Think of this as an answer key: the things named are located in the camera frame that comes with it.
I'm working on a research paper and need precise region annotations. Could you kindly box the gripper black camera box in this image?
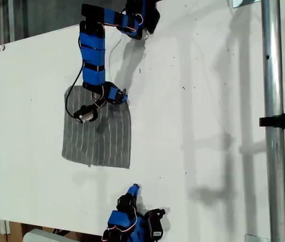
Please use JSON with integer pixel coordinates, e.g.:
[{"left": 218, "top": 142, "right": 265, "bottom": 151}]
[
  {"left": 73, "top": 104, "right": 99, "bottom": 124},
  {"left": 148, "top": 214, "right": 165, "bottom": 239}
]

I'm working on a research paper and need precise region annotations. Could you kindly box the camera short black stalk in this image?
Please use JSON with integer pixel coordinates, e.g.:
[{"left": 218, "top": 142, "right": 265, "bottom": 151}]
[
  {"left": 144, "top": 208, "right": 167, "bottom": 219},
  {"left": 91, "top": 99, "right": 109, "bottom": 111}
]

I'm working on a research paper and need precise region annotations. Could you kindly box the thin white cable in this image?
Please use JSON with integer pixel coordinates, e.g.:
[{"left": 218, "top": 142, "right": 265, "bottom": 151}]
[{"left": 108, "top": 31, "right": 150, "bottom": 74}]

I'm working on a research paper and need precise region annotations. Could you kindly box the camera black cable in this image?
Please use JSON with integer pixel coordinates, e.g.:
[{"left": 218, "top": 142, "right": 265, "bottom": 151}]
[{"left": 65, "top": 66, "right": 84, "bottom": 119}]

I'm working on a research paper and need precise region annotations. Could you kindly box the black post clamp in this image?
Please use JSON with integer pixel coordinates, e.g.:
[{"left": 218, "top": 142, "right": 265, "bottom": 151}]
[{"left": 259, "top": 107, "right": 285, "bottom": 134}]

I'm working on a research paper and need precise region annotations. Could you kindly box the white cylindrical object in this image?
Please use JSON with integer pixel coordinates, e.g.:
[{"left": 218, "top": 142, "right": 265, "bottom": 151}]
[{"left": 22, "top": 228, "right": 57, "bottom": 242}]

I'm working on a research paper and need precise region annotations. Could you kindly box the wooden table leg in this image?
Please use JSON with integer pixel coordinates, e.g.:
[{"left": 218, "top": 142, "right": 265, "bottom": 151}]
[{"left": 0, "top": 219, "right": 24, "bottom": 242}]

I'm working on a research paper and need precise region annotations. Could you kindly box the steel post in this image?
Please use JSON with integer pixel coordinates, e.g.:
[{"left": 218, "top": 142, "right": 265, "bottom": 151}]
[{"left": 260, "top": 0, "right": 285, "bottom": 242}]

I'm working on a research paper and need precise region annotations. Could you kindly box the grey striped towel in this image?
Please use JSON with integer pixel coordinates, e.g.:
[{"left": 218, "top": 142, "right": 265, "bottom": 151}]
[{"left": 61, "top": 85, "right": 133, "bottom": 169}]

